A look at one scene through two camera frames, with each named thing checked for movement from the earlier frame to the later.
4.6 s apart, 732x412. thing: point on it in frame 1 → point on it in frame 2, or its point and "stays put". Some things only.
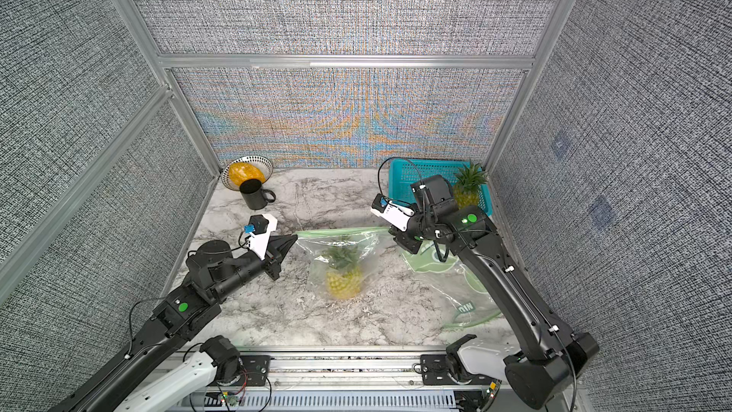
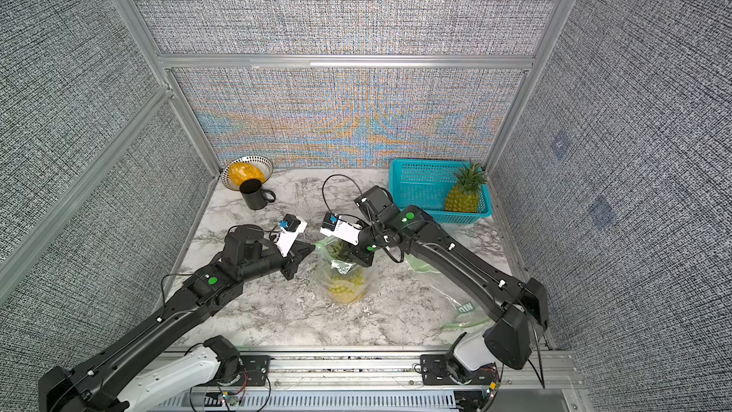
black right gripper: x=407 y=240 → x=356 y=254
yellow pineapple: x=344 y=277 stays put
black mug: x=254 y=196 stays put
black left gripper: x=278 y=242 → x=295 y=256
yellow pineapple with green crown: x=466 y=189 stays put
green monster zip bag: x=339 y=260 stays put
